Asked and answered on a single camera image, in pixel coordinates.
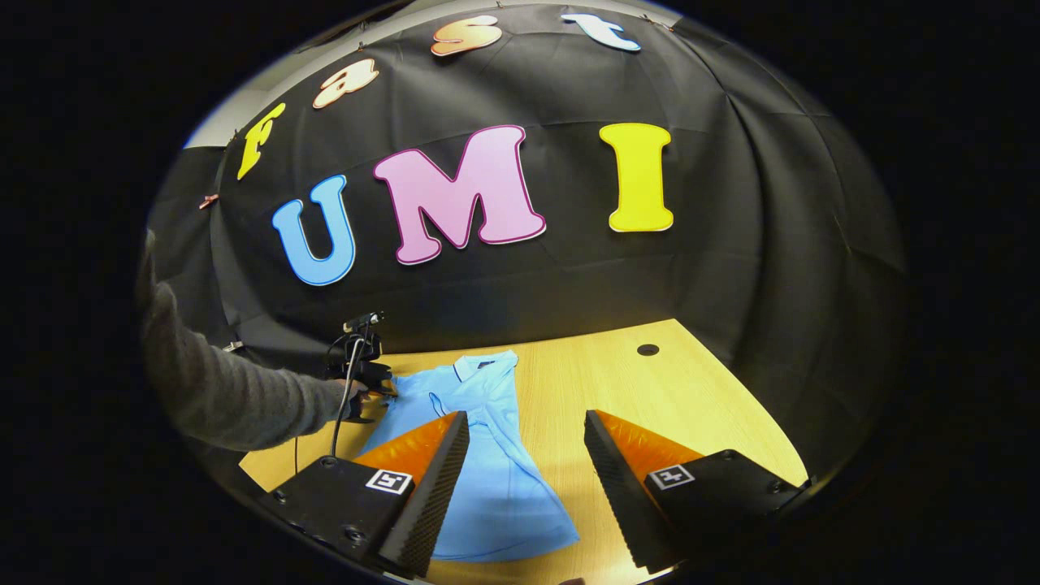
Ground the black backdrop cloth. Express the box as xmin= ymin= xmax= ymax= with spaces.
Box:
xmin=145 ymin=4 xmax=907 ymax=480

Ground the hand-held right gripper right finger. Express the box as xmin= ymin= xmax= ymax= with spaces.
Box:
xmin=583 ymin=409 xmax=813 ymax=574

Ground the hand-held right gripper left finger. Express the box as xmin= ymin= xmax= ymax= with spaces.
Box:
xmin=258 ymin=410 xmax=471 ymax=579

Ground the light blue T-shirt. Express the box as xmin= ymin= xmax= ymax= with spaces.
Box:
xmin=357 ymin=350 xmax=581 ymax=563

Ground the black cable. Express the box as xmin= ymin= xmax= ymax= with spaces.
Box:
xmin=327 ymin=333 xmax=366 ymax=460

